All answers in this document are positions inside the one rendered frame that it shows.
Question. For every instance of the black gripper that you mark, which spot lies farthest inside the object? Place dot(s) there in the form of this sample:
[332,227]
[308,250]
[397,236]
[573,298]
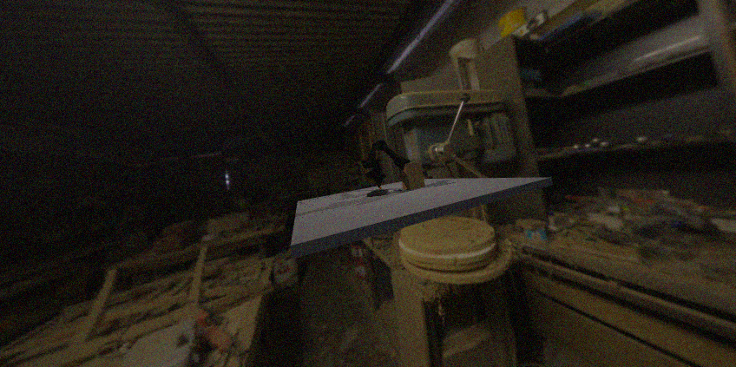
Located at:
[378,177]

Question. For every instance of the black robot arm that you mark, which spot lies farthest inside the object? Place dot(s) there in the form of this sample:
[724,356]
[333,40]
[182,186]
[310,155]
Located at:
[399,161]

